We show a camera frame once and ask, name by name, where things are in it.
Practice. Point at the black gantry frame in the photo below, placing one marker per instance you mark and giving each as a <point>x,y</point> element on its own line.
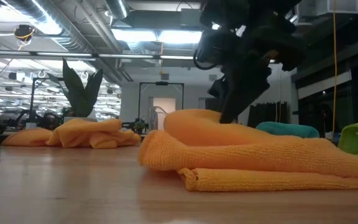
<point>162,83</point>

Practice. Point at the lime green microfiber towel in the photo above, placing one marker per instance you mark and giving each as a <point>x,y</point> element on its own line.
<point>356,140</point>

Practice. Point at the round metal ceiling duct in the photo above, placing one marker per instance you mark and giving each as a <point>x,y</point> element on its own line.
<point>117,7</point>

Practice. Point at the black background stand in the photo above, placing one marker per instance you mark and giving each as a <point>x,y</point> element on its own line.
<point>32,99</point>

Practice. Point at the black aluminium table frame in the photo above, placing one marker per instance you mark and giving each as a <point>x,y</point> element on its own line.
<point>327,141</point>

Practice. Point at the small background plant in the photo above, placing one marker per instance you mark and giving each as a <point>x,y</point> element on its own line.
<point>140,125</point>

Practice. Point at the orange microfiber towel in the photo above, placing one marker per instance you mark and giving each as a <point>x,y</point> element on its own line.
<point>228,155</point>
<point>82,130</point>

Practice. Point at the long ceiling light tube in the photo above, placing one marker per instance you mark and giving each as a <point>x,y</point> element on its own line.
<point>73,54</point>

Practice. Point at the clear plastic bin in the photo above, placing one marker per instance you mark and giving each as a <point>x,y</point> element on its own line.
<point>154,118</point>

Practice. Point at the black curtain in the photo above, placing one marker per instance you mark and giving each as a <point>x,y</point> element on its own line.
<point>266,115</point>

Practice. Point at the bright ceiling light panel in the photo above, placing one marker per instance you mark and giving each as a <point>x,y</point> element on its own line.
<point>135,35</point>

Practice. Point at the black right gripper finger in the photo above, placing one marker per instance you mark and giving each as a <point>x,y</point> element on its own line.
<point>219,91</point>
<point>247,84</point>

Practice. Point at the teal microfiber towel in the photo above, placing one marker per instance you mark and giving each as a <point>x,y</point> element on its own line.
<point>287,130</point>

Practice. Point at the white ceiling air unit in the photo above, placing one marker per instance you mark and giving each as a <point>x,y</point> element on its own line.
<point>328,6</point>

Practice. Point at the green plant in white pot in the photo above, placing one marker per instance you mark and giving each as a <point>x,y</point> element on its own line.
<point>79,96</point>

